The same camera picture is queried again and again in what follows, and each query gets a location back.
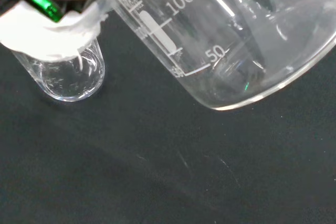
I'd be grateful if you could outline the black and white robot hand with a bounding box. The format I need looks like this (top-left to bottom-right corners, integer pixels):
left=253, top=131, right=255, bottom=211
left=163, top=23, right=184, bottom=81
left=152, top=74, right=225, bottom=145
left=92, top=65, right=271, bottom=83
left=0, top=0, right=124, bottom=62

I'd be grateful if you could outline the small clear glass beaker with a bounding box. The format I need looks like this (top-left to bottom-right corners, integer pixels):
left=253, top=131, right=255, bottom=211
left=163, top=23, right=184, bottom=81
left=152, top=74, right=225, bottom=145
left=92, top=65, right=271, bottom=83
left=10, top=37, right=106, bottom=102

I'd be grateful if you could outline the black bench cloth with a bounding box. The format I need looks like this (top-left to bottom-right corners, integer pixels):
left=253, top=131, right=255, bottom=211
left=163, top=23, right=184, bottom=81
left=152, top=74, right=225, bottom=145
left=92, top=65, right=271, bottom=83
left=0, top=8, right=336, bottom=224

